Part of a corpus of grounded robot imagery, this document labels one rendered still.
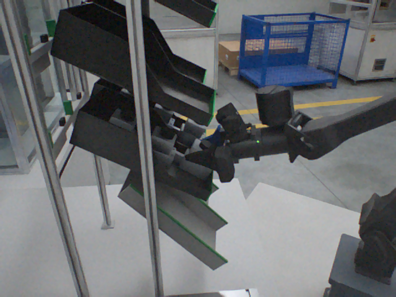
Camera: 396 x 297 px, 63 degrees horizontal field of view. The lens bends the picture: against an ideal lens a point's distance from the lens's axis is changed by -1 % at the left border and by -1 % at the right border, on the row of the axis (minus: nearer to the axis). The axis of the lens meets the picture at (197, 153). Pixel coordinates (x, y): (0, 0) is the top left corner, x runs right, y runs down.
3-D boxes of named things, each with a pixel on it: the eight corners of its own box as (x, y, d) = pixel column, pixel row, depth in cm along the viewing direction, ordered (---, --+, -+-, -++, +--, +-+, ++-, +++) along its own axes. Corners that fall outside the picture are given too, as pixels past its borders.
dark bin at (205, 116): (211, 100, 67) (228, 68, 64) (207, 127, 56) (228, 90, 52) (81, 39, 63) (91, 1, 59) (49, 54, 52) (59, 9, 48)
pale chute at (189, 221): (215, 231, 85) (228, 222, 83) (213, 271, 74) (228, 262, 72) (132, 162, 77) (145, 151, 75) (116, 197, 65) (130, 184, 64)
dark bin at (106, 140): (210, 166, 75) (224, 140, 72) (206, 202, 64) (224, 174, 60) (93, 115, 71) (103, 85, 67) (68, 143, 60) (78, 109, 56)
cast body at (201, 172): (208, 171, 72) (222, 146, 69) (205, 181, 69) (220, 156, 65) (174, 153, 72) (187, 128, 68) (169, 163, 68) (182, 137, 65)
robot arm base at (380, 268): (392, 262, 67) (401, 241, 64) (390, 286, 62) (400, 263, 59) (356, 249, 70) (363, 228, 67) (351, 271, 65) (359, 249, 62)
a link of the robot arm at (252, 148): (264, 136, 74) (260, 111, 72) (265, 179, 58) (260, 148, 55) (228, 141, 76) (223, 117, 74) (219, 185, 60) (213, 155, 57)
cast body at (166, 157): (171, 158, 70) (184, 132, 66) (168, 170, 66) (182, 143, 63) (134, 143, 68) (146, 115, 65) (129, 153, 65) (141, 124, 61)
